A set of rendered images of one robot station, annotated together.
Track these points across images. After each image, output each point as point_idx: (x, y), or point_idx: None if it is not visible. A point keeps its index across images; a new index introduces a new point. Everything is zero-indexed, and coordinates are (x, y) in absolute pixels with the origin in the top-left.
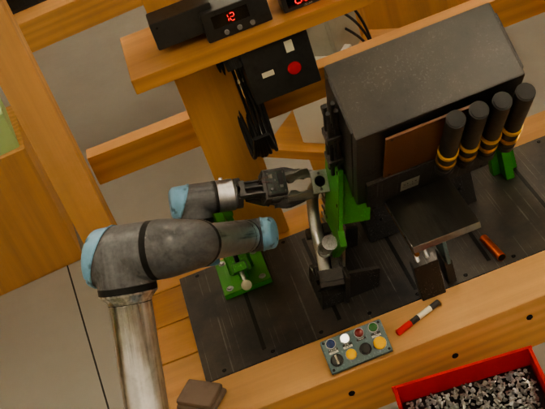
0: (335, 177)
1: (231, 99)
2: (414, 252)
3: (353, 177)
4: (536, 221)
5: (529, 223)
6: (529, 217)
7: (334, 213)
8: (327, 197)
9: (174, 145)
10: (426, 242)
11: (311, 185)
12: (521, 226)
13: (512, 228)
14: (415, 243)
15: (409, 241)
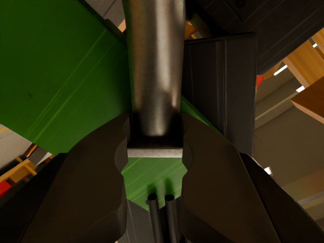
0: (145, 187)
1: None
2: (29, 159)
3: (127, 242)
4: (100, 9)
5: (97, 7)
6: (103, 2)
7: (52, 119)
8: (104, 64)
9: None
10: (49, 156)
11: (155, 97)
12: (94, 5)
13: (90, 2)
14: (43, 159)
15: (42, 158)
